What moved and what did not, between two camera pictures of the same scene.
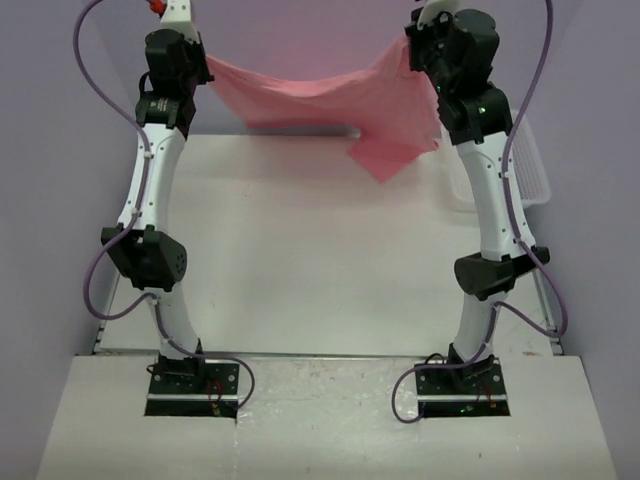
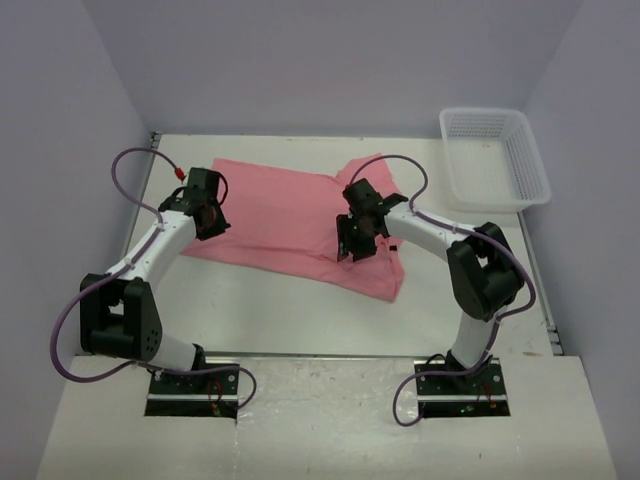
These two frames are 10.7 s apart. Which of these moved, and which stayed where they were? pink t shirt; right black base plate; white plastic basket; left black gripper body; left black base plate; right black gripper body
Moved: pink t shirt; left black gripper body; right black gripper body
Stayed: white plastic basket; right black base plate; left black base plate
